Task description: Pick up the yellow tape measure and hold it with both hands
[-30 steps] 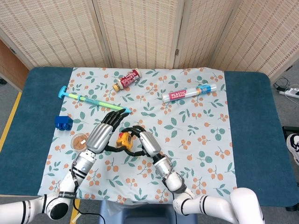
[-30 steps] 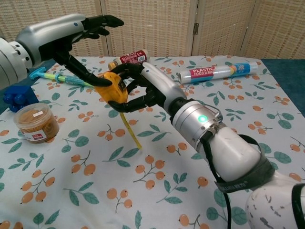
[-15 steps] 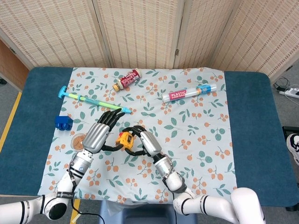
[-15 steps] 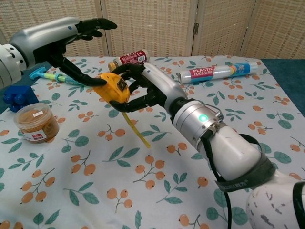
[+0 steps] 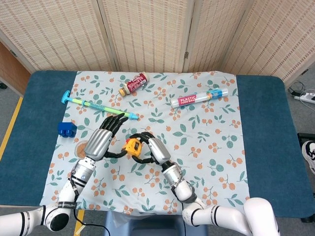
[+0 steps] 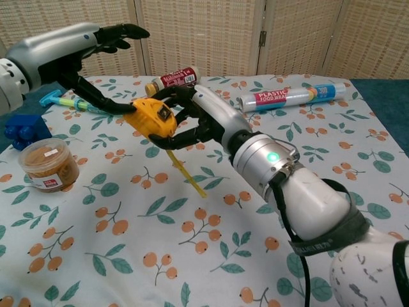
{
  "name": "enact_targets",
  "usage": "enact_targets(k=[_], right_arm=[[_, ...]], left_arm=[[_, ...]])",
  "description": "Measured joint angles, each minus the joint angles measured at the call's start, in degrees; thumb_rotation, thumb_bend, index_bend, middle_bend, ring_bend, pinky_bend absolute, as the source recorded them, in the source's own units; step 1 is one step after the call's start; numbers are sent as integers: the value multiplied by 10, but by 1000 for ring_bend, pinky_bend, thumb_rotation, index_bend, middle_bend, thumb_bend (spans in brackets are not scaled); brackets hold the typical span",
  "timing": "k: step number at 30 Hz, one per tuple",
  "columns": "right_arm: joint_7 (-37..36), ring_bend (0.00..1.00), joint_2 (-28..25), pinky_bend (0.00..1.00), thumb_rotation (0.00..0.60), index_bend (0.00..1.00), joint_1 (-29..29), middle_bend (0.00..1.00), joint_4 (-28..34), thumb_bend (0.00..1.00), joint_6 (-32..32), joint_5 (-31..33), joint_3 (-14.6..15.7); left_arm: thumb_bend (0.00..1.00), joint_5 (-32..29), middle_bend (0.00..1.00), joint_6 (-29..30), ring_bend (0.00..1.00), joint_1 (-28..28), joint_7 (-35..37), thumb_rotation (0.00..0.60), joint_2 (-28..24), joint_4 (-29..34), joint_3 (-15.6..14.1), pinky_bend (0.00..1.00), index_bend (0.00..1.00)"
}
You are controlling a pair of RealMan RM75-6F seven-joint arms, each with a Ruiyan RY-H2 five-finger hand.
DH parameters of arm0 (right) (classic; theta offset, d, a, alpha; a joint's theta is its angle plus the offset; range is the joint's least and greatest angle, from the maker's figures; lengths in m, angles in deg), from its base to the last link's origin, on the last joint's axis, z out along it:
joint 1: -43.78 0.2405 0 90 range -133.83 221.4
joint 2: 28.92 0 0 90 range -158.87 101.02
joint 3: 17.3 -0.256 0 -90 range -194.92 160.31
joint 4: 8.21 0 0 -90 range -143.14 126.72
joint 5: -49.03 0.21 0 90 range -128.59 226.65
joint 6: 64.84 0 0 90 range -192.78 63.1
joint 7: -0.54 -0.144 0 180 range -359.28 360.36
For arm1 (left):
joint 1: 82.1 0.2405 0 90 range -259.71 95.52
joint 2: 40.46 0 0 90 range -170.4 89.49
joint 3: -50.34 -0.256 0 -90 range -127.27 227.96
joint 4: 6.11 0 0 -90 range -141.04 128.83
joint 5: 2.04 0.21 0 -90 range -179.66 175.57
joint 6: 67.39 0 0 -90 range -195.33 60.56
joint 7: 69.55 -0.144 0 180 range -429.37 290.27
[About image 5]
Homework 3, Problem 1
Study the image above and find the brown wooden cabinet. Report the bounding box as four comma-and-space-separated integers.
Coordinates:
0, 41, 32, 96

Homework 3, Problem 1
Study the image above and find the white power strip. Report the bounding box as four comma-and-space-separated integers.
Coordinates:
294, 92, 315, 104

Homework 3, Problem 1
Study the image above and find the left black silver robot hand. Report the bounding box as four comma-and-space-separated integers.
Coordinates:
83, 113, 129, 162

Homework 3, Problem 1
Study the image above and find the red label bottle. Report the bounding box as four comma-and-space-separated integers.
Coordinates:
118, 71, 150, 97

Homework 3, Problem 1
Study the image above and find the black power plug with cable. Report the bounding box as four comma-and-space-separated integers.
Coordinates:
287, 81, 306, 98

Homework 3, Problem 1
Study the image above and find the green blue water squirter toy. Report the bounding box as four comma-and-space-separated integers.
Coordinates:
61, 90, 139, 121

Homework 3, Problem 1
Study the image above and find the floral print tablecloth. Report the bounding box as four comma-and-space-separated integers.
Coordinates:
39, 70, 252, 217

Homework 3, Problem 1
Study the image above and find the bamboo folding screen panel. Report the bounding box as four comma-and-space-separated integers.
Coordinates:
97, 0, 196, 74
0, 0, 118, 74
221, 0, 315, 86
183, 0, 249, 74

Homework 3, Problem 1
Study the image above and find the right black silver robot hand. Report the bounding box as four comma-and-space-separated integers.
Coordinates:
129, 131, 172, 166

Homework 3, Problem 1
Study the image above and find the black white sneaker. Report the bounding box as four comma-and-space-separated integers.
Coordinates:
302, 140, 315, 175

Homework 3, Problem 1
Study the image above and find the blue toy block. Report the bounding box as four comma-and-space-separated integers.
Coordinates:
58, 121, 77, 138

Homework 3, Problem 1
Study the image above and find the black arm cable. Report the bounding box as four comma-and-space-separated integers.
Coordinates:
69, 172, 110, 236

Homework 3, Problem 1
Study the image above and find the yellow tape measure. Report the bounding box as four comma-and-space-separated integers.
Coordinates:
122, 138, 143, 159

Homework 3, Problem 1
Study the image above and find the plastic food wrap roll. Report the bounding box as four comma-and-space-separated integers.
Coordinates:
170, 88, 229, 109

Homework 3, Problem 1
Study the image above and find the blue felt table cover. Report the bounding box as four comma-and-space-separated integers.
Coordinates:
0, 70, 307, 218

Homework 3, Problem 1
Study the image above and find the clear jar with brown contents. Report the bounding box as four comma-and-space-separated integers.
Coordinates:
74, 140, 90, 159

